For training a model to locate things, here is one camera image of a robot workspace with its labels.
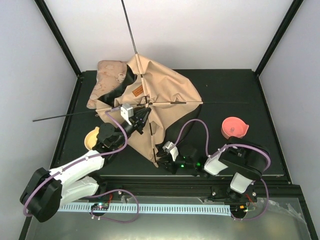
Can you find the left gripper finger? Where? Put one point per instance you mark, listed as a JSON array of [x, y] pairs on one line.
[[142, 110], [144, 119]]

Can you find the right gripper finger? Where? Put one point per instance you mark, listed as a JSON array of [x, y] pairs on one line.
[[162, 156], [164, 165]]

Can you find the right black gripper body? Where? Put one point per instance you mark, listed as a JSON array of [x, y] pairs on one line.
[[174, 168]]

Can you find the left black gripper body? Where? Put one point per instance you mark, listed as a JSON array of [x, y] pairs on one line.
[[136, 123]]

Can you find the beige fabric pet tent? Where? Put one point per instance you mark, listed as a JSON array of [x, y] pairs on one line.
[[161, 84]]

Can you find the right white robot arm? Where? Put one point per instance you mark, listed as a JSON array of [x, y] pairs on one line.
[[246, 161]]

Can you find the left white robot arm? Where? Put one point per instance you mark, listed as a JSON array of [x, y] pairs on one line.
[[48, 190]]

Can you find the yellow pet bowl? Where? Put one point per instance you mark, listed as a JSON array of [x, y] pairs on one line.
[[90, 139]]

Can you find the pink pet bowl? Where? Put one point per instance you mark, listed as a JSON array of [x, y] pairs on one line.
[[234, 127]]

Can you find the floral beige cushion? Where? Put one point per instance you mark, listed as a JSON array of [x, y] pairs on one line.
[[110, 74]]

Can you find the small green circuit board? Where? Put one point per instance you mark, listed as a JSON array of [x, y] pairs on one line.
[[100, 206]]

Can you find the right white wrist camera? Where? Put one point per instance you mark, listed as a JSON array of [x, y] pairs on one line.
[[170, 148]]

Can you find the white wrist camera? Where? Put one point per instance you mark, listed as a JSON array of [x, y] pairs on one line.
[[127, 111], [170, 148]]

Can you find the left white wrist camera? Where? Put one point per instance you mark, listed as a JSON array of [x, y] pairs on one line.
[[127, 111]]

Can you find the light blue slotted cable duct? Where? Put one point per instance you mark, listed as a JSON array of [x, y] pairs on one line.
[[145, 208]]

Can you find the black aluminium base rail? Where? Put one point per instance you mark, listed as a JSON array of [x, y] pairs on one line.
[[188, 186]]

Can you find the left black frame post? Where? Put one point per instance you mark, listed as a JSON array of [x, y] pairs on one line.
[[49, 19]]

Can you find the black frame post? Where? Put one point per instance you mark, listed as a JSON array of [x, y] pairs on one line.
[[281, 30], [49, 19]]

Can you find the right black frame post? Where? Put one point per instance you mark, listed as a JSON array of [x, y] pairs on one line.
[[281, 30]]

